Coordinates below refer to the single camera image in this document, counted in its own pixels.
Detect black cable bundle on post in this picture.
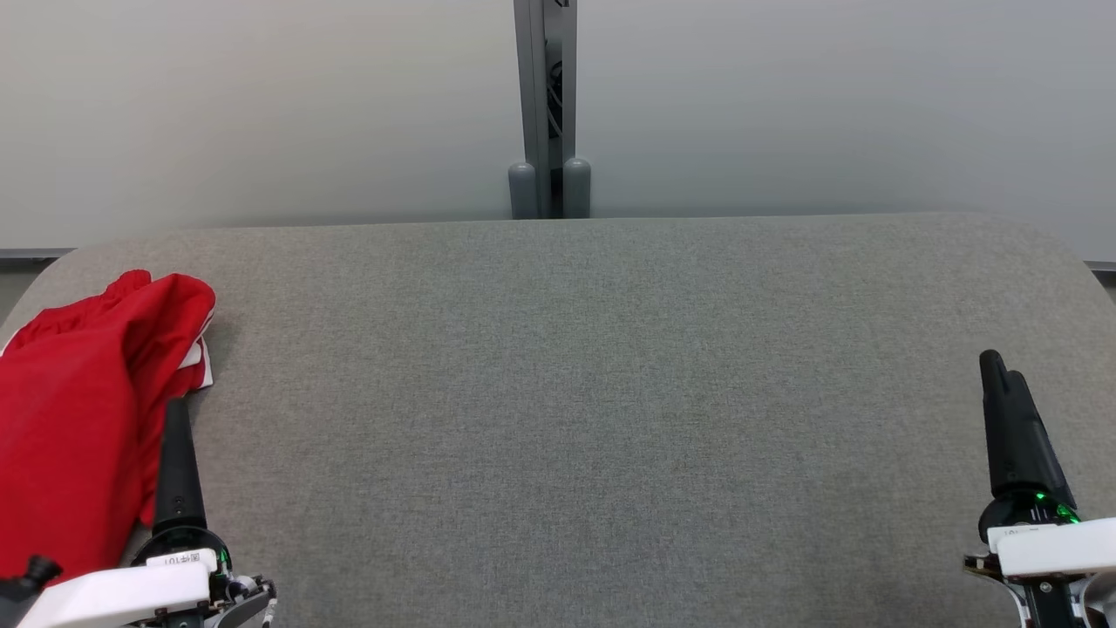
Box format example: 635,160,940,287
545,59,566,142

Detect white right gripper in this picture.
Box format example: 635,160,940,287
963,349,1116,581

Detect red basketball jersey white sleeves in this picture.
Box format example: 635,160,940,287
0,292,149,584

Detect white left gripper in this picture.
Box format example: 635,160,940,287
17,397,214,628

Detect grey metal post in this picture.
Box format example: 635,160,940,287
508,0,592,220

